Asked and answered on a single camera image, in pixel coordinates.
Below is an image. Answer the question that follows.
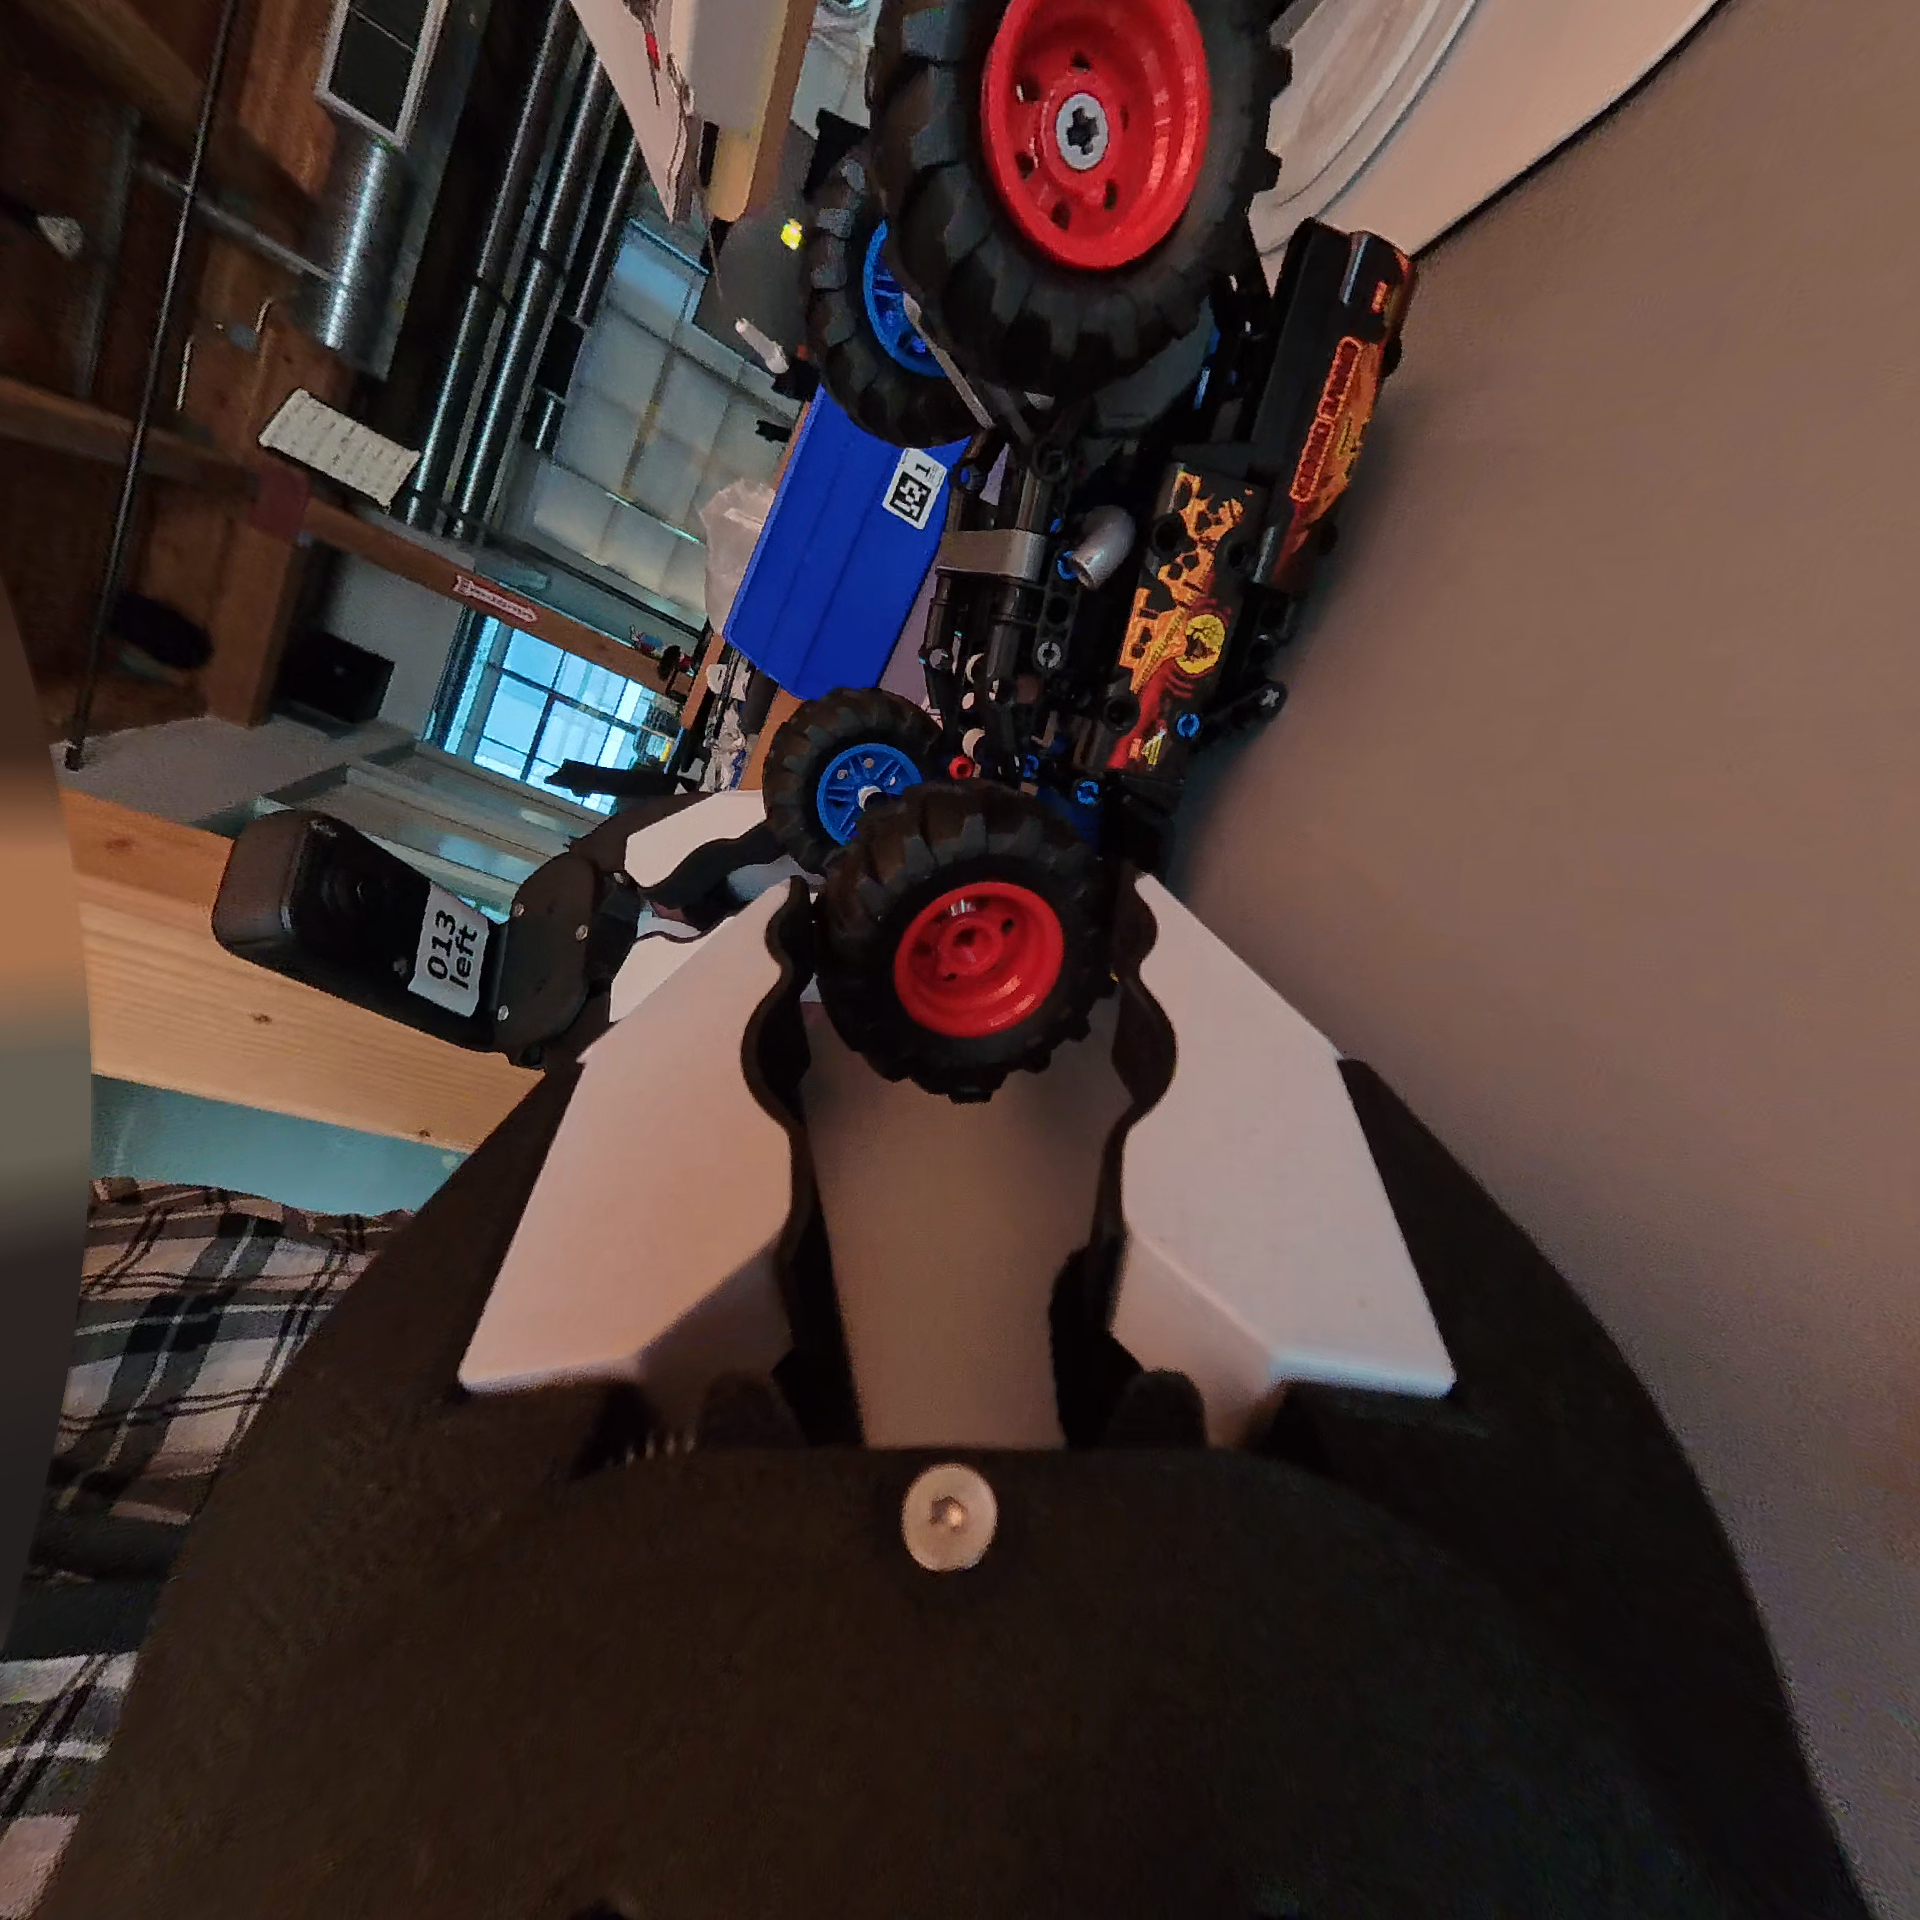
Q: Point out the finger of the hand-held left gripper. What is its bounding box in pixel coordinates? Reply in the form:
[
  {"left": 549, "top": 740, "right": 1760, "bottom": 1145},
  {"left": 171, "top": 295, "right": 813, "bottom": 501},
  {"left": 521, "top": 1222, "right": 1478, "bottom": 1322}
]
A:
[
  {"left": 622, "top": 790, "right": 819, "bottom": 902},
  {"left": 600, "top": 896, "right": 770, "bottom": 1037}
]

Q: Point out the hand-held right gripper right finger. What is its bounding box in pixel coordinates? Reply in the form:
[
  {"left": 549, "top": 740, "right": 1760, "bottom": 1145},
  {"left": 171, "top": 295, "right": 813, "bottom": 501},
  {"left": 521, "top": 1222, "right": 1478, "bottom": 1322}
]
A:
[{"left": 1050, "top": 871, "right": 1461, "bottom": 1449}]

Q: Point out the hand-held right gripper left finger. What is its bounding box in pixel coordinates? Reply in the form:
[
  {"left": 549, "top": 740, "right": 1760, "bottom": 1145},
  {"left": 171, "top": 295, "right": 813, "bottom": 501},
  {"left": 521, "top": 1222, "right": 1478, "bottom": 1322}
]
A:
[{"left": 454, "top": 878, "right": 864, "bottom": 1449}]

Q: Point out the red rim toy wheel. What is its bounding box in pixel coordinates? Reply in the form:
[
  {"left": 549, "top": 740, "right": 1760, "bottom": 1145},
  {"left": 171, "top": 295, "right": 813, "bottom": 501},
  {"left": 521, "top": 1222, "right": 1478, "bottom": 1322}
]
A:
[{"left": 813, "top": 780, "right": 1115, "bottom": 1103}]

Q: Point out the brick-built monster truck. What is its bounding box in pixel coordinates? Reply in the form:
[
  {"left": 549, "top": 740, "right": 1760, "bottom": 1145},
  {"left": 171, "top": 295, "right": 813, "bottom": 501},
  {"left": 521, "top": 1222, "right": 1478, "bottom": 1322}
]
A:
[{"left": 761, "top": 0, "right": 1420, "bottom": 902}]

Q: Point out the grey desk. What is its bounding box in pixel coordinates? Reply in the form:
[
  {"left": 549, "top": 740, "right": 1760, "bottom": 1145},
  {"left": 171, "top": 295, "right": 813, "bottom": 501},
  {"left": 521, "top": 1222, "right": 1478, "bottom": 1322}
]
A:
[{"left": 1161, "top": 0, "right": 1920, "bottom": 1920}]

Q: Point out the window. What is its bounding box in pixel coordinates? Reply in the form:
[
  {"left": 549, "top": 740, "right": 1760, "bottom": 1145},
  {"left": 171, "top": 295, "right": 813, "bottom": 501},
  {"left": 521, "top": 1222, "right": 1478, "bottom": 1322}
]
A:
[{"left": 428, "top": 615, "right": 707, "bottom": 788}]

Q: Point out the blue storage bin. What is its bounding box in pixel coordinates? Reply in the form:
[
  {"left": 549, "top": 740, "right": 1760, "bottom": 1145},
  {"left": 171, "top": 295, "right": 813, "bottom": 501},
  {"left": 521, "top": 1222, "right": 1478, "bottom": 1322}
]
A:
[{"left": 721, "top": 386, "right": 976, "bottom": 704}]

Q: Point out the light wooden beam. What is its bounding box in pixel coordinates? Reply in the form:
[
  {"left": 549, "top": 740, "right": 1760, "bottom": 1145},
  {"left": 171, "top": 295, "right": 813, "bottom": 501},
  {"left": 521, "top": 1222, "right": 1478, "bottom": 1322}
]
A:
[{"left": 65, "top": 785, "right": 549, "bottom": 1157}]

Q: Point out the person's plaid shirt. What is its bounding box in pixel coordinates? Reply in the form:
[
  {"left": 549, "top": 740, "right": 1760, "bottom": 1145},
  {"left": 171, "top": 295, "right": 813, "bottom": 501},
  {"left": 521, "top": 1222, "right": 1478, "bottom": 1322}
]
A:
[{"left": 0, "top": 1177, "right": 413, "bottom": 1920}]

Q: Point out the white book stand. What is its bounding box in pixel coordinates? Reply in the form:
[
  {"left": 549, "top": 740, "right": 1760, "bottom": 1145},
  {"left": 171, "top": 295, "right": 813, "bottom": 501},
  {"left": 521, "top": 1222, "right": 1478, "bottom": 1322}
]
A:
[{"left": 660, "top": 0, "right": 1720, "bottom": 260}]

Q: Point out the silver air duct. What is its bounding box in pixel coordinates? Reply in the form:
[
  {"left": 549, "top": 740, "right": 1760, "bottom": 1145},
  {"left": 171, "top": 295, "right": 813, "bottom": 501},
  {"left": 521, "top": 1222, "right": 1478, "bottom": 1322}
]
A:
[{"left": 292, "top": 135, "right": 436, "bottom": 384}]

